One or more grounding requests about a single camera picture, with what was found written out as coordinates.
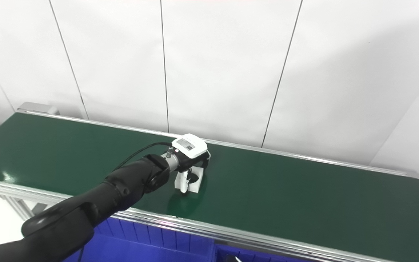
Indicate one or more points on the aluminium conveyor leg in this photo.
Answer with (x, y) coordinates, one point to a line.
(20, 207)

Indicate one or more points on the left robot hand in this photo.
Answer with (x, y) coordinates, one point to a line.
(191, 147)

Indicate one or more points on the green conveyor belt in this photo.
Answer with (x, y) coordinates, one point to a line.
(286, 200)

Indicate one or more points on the blue plastic bin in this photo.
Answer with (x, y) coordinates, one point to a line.
(260, 256)
(140, 243)

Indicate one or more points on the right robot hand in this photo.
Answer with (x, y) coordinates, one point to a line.
(238, 259)

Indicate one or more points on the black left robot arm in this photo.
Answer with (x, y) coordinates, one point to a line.
(96, 203)

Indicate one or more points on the grey conveyor motor housing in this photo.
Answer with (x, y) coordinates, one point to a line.
(36, 108)

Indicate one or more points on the white square part with hole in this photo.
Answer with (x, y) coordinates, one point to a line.
(196, 182)

